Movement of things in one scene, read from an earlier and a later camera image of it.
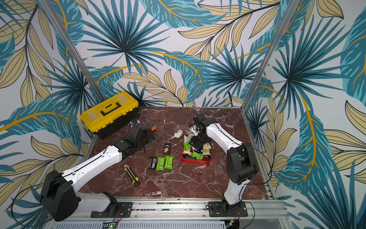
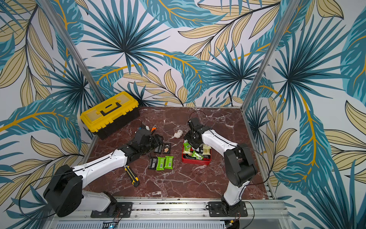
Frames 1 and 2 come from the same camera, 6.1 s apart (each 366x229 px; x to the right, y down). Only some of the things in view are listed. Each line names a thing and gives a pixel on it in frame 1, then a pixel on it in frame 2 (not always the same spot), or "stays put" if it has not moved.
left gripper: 150,135 -> 157,140
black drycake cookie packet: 167,148 stays put
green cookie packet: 160,163 stays put
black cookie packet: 153,162 stays put
